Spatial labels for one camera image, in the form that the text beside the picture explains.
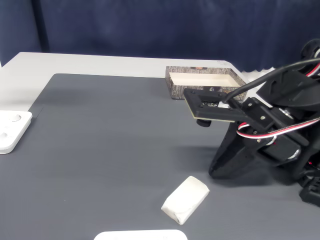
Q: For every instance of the black gripper camera mount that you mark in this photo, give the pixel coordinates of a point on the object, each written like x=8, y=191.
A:
x=197, y=107

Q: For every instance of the grey desk mat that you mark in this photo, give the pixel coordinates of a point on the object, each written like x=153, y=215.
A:
x=112, y=150

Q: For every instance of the white block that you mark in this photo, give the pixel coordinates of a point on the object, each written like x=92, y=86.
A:
x=185, y=200

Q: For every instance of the white device with round pads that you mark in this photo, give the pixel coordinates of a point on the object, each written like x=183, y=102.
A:
x=12, y=130
x=140, y=235

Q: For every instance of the stone-patterned cardboard box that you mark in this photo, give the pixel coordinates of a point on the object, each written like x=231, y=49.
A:
x=175, y=85

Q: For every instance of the dark blue curtain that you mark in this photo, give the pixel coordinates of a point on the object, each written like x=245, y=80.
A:
x=150, y=25

